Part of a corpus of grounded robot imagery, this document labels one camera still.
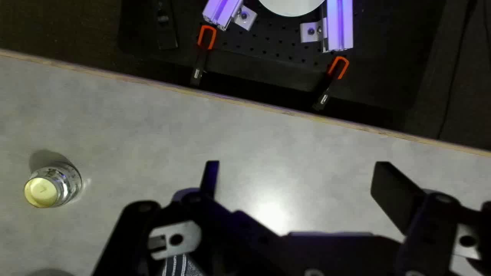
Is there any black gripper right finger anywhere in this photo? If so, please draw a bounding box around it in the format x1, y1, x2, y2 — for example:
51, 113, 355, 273
369, 161, 491, 276

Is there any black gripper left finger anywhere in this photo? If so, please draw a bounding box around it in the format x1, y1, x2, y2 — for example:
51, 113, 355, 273
90, 159, 288, 276

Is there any aluminium extrusion bar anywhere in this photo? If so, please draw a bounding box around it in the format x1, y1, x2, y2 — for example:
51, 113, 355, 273
322, 0, 355, 52
200, 0, 243, 29

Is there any candle in glass jar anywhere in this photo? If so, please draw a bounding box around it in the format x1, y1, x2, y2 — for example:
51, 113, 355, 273
21, 161, 84, 210

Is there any small metal corner bracket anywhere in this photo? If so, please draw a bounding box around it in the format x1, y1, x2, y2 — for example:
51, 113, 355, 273
234, 4, 259, 30
299, 20, 328, 44

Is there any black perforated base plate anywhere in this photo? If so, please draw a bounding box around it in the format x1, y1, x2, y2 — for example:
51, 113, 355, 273
119, 0, 446, 112

